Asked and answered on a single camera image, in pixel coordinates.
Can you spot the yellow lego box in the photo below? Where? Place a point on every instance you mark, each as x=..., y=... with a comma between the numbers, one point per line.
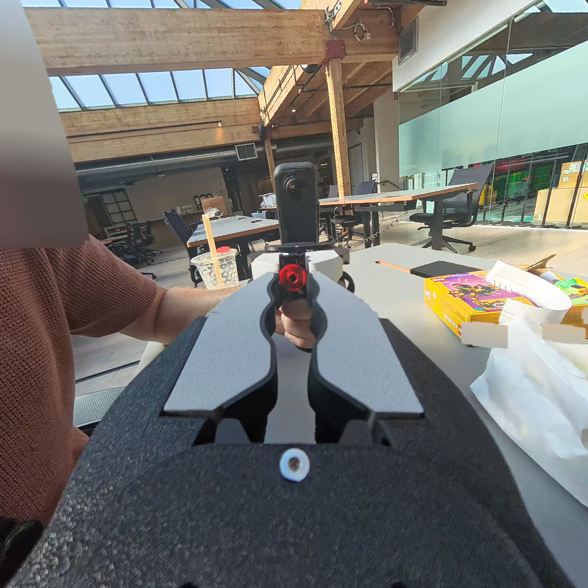
x=443, y=296

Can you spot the crumpled white paper bag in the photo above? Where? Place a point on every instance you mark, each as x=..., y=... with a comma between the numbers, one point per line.
x=528, y=404

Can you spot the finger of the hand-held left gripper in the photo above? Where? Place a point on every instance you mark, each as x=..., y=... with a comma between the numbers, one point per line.
x=328, y=266
x=264, y=265

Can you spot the patterned plastic drink cup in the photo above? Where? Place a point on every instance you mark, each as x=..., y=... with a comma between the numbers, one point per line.
x=216, y=273

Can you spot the black lego bar coloured studs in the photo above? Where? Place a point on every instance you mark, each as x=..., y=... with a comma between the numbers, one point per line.
x=294, y=278

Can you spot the grey mesh chair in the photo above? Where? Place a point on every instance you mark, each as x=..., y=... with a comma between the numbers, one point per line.
x=96, y=406

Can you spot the black desk inlay pad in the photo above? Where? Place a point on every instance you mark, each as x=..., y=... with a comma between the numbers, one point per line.
x=441, y=268

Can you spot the person's left hand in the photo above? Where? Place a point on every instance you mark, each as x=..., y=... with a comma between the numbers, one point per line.
x=296, y=326

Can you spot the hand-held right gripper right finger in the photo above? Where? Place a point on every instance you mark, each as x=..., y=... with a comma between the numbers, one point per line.
x=363, y=363

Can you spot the grey desk orange edge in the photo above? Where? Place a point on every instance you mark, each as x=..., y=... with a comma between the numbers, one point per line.
x=399, y=193
x=229, y=227

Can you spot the person's left forearm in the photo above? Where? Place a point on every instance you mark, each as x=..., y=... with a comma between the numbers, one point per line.
x=193, y=312

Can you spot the large cardboard box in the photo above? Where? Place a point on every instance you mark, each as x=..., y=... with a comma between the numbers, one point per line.
x=553, y=206
x=574, y=174

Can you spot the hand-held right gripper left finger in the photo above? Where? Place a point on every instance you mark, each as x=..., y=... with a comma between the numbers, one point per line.
x=220, y=363

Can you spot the wooden pillar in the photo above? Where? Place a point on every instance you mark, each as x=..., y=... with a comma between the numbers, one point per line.
x=337, y=138

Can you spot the small cardboard box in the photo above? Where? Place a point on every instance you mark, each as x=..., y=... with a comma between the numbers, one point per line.
x=213, y=206

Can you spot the wall air vent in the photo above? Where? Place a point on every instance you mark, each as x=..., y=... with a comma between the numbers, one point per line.
x=409, y=41

